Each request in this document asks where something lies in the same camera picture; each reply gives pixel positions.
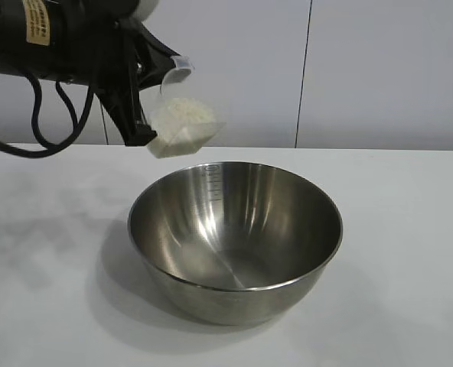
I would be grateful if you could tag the clear plastic measuring cup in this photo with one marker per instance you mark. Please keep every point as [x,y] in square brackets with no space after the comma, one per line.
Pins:
[196,134]

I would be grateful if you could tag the stainless steel mixing bowl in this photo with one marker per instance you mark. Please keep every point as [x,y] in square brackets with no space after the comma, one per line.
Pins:
[234,237]

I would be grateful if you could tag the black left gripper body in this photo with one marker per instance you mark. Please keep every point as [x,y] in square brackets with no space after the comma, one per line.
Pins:
[85,42]

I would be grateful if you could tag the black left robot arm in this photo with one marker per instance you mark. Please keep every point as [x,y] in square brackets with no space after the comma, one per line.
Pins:
[0,34]

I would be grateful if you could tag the white rice grains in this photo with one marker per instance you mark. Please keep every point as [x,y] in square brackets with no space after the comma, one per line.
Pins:
[180,114]

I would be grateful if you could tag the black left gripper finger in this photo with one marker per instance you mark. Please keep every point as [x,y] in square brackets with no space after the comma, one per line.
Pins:
[150,85]
[155,51]

